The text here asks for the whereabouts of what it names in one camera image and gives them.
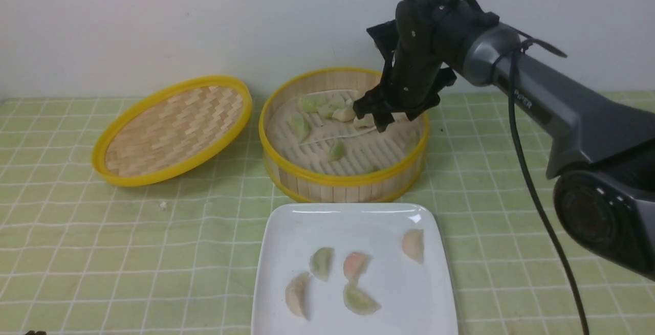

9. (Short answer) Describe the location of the green dumpling steamer front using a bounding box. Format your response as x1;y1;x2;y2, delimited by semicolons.
327;140;346;162

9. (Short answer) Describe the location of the green dumpling upper left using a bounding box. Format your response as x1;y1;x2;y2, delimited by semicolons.
297;95;327;114

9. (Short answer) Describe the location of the pale green dumpling upper middle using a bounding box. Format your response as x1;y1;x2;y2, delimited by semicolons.
317;96;345;120

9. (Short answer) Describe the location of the beige dumpling steamer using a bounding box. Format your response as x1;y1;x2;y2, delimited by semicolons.
353;114;375;128

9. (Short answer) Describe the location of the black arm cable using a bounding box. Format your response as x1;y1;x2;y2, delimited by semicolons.
492;28;590;335

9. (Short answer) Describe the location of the green dumpling plate bottom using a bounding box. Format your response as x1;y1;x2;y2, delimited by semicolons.
342;283;381;316

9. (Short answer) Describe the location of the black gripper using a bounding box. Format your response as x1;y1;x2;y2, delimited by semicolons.
353;0;447;133

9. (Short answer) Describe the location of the green dumpling steamer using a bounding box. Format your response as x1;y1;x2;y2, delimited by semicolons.
289;112;311;143
327;140;346;162

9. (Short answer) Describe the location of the green checked tablecloth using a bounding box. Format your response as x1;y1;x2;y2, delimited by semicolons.
0;91;655;335

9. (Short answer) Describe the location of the beige dumpling plate left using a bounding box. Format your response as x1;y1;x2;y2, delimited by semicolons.
285;272;311;320

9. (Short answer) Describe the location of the yellow rimmed bamboo steamer basket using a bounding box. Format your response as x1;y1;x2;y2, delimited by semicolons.
258;67;429;203

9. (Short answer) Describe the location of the yellow rimmed woven steamer lid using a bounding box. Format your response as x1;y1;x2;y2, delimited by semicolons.
91;76;253;187

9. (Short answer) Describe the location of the peach dumpling plate corner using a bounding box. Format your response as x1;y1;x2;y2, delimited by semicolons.
402;229;424;264

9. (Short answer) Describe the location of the dark object bottom left corner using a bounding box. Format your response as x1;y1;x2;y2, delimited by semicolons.
24;330;47;335

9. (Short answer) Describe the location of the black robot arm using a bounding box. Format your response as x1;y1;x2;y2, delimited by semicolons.
354;0;654;279

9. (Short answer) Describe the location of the green dumpling steamer left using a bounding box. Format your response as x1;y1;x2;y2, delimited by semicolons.
289;112;311;143

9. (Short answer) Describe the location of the pink dumpling on plate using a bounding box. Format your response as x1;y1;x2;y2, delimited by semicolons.
342;251;372;284

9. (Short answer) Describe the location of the beige dumpling in steamer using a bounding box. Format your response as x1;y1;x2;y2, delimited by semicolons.
332;106;356;123

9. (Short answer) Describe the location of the green dumpling on plate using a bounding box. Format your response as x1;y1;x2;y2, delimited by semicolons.
309;247;334;283

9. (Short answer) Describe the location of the white square plate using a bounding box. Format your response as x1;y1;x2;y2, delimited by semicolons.
251;203;460;334

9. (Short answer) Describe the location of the white mesh steamer liner cloth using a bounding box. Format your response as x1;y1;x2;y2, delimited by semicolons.
264;88;424;176

